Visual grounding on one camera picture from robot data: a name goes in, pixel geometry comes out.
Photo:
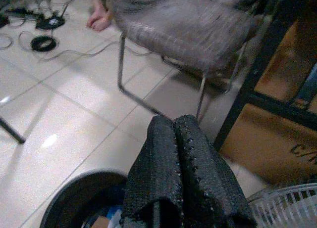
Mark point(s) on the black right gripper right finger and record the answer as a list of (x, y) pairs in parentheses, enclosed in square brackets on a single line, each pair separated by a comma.
[(203, 176)]

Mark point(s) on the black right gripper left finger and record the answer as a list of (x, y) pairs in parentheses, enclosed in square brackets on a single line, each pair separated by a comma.
[(156, 163)]

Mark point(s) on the black round rubbish bin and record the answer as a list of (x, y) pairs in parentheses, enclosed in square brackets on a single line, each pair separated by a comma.
[(64, 203)]

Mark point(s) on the printed brown cardboard box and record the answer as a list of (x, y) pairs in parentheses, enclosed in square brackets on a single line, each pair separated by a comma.
[(260, 144)]

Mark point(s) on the plain brown cardboard box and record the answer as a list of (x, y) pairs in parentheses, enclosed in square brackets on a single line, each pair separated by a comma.
[(280, 72)]

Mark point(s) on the seated barefoot person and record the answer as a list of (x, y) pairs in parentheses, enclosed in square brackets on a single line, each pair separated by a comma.
[(99, 19)]

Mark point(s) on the black round floor device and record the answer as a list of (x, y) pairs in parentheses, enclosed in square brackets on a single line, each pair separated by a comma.
[(49, 22)]

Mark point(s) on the white-top table with dark frame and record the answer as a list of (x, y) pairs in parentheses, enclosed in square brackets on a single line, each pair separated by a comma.
[(252, 77)]

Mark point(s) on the grey fabric metal-frame chair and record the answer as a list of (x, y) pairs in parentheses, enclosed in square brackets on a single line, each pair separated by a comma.
[(178, 35)]

